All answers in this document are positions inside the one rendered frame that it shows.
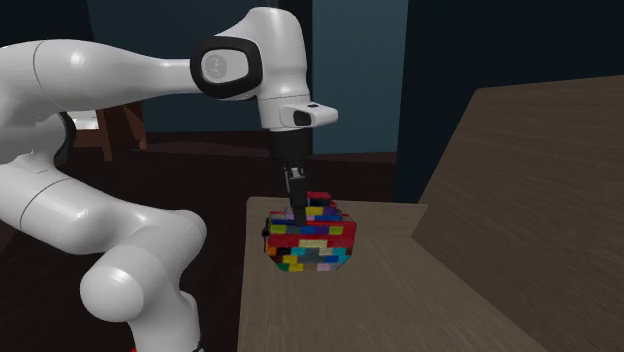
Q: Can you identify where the multicoloured toy brick model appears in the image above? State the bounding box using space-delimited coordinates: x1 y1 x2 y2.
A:
261 190 358 273

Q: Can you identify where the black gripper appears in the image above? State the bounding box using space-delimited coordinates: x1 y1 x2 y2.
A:
269 127 314 228

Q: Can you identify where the brown sofa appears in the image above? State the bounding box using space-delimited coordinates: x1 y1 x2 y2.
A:
236 74 624 352

